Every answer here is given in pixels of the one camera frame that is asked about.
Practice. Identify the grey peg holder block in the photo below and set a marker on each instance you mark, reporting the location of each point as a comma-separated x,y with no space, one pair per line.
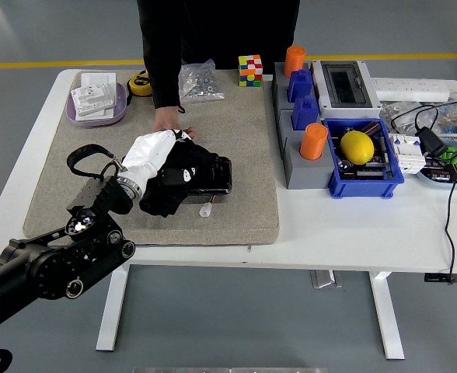
302,175

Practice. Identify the clear bag of small parts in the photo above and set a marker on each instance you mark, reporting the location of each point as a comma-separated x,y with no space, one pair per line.
448,116

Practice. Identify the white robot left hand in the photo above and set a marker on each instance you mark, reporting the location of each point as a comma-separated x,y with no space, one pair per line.
147,155

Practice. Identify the white electrical distribution box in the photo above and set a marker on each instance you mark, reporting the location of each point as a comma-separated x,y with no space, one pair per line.
345,83

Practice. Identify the orange cylinder peg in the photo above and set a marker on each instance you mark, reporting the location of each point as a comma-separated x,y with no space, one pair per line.
294,62
313,141

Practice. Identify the blue plastic bin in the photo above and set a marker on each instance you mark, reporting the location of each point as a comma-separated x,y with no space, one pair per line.
360,188

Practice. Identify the white circuit breaker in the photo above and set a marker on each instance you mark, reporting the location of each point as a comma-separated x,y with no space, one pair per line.
407,153

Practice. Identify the dark electronic module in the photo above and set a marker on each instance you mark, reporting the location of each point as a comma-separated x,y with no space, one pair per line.
438,173

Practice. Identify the white power strip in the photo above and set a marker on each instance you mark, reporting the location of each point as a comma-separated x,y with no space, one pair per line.
407,88

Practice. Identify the brown capacitor cylinder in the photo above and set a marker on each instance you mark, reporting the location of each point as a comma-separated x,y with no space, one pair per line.
370,128

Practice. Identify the clear bag of white parts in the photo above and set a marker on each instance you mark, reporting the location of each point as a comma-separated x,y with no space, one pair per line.
401,110

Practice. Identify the person's right hand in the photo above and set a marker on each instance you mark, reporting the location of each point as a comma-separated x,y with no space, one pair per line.
168,118

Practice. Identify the black box under table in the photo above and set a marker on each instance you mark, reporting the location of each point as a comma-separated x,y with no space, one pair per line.
434,277

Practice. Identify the colourful puzzle cube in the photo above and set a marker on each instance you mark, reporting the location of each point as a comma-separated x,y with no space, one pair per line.
250,70

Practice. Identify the grey-brown mat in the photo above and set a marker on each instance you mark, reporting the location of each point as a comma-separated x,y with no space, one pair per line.
244,155

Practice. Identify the clear bag of nuts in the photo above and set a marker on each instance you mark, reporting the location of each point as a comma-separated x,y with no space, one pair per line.
199,83

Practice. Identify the yellow tape measure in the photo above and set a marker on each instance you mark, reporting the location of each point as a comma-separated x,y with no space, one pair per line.
140,83

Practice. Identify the black rag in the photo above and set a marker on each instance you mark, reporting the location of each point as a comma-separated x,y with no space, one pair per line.
162,202

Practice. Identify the purple tray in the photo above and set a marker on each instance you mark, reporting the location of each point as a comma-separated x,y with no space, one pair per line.
119,105

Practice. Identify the black power adapter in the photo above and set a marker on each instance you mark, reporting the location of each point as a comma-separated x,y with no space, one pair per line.
431,141

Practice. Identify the person's right forearm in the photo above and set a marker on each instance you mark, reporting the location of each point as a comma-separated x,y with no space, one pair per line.
164,77

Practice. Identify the white wall socket plate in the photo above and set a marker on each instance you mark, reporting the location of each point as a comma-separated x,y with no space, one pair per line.
98,77
100,115
92,97

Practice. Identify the blue square peg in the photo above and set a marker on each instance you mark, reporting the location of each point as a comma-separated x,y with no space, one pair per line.
300,86
306,113

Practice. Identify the white table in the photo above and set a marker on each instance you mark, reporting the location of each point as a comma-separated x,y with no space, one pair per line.
349,233

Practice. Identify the green plastic parts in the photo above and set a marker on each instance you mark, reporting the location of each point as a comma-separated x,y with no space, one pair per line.
452,155

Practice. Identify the black glossy panel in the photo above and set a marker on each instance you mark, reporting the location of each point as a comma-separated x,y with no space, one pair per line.
217,175

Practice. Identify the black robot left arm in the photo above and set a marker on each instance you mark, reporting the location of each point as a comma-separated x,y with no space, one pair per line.
57,264

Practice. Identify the yellow lemon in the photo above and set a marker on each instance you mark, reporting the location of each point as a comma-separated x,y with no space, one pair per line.
356,147

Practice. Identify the person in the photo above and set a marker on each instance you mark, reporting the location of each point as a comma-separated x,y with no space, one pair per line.
232,31

